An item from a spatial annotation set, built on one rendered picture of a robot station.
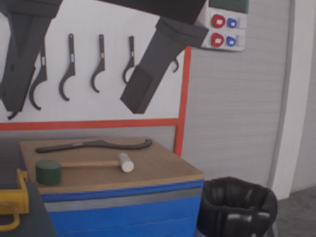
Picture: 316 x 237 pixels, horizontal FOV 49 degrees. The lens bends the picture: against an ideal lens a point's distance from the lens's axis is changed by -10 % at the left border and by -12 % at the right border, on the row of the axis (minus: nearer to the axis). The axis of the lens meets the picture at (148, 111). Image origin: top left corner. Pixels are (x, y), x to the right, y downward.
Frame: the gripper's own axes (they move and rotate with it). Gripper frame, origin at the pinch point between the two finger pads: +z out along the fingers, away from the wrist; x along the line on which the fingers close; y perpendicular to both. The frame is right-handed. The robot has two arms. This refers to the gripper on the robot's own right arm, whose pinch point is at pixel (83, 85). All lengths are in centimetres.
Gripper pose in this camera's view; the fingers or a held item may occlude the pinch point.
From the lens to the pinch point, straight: 32.8
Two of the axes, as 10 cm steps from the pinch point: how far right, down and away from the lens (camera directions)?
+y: 5.7, 5.8, -5.8
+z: -4.3, 8.1, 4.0
